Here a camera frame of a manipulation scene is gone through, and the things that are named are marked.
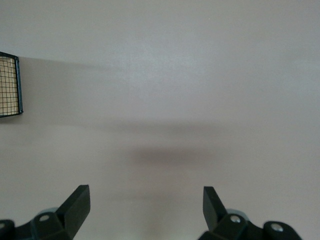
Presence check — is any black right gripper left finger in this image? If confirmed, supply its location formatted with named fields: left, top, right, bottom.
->
left=0, top=184, right=91, bottom=240

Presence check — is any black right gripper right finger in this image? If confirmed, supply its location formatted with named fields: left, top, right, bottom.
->
left=198, top=185, right=302, bottom=240

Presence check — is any black wire rack wooden top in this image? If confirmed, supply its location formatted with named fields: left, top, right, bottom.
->
left=0, top=51, right=25, bottom=119

